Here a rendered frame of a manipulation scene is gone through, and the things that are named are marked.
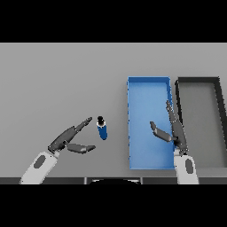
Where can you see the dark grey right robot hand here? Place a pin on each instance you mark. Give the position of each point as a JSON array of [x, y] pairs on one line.
[[178, 133]]

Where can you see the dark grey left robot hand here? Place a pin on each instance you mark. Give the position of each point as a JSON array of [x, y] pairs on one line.
[[65, 137]]

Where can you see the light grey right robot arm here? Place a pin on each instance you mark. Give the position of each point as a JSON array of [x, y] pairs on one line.
[[186, 168]]

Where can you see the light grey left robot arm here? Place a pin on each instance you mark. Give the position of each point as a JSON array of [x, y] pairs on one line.
[[39, 167]]

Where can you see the dark grey rectangular bin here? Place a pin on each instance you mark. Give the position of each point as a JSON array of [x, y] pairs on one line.
[[202, 124]]

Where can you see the blue rectangular bin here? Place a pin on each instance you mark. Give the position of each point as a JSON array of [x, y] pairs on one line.
[[150, 124]]

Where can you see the blue pipe with dark end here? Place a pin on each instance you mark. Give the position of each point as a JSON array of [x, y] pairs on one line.
[[102, 129]]

